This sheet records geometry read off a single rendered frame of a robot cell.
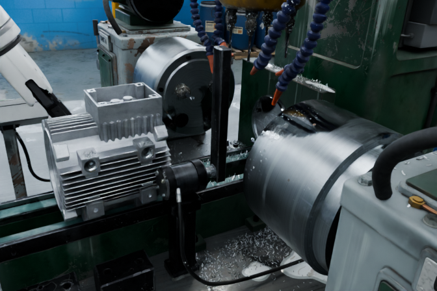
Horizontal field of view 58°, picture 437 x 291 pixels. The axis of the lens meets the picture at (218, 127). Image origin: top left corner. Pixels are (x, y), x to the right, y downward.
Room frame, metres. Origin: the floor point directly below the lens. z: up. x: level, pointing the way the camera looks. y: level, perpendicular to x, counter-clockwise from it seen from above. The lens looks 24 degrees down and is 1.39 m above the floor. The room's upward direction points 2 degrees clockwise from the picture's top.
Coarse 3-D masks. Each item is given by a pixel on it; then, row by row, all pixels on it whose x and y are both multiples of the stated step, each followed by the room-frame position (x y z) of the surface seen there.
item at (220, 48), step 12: (216, 48) 0.65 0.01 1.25; (228, 48) 0.65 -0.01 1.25; (216, 60) 0.65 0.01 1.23; (228, 60) 0.64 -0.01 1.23; (216, 72) 0.65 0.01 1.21; (228, 72) 0.64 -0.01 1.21; (216, 84) 0.65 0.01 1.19; (228, 84) 0.65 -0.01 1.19; (216, 96) 0.65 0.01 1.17; (228, 96) 0.65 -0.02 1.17; (216, 108) 0.65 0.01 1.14; (228, 108) 0.65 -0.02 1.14; (216, 120) 0.65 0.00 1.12; (216, 132) 0.65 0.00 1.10; (216, 144) 0.64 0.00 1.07; (228, 144) 0.65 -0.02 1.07; (216, 156) 0.64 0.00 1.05; (216, 168) 0.64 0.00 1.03; (216, 180) 0.64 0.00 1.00
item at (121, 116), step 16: (96, 96) 0.71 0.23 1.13; (112, 96) 0.74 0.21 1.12; (128, 96) 0.71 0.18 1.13; (144, 96) 0.76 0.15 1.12; (160, 96) 0.69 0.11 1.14; (96, 112) 0.64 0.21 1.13; (112, 112) 0.64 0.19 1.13; (128, 112) 0.66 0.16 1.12; (144, 112) 0.67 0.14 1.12; (160, 112) 0.69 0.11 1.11; (112, 128) 0.64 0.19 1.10; (128, 128) 0.66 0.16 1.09; (144, 128) 0.67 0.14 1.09
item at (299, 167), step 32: (288, 128) 0.58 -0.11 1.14; (320, 128) 0.55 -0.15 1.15; (352, 128) 0.54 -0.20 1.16; (384, 128) 0.55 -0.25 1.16; (256, 160) 0.57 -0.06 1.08; (288, 160) 0.52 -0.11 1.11; (320, 160) 0.49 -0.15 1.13; (352, 160) 0.48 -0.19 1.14; (256, 192) 0.55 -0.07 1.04; (288, 192) 0.49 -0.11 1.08; (320, 192) 0.46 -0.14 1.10; (288, 224) 0.48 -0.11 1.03; (320, 224) 0.44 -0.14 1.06; (320, 256) 0.44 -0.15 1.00
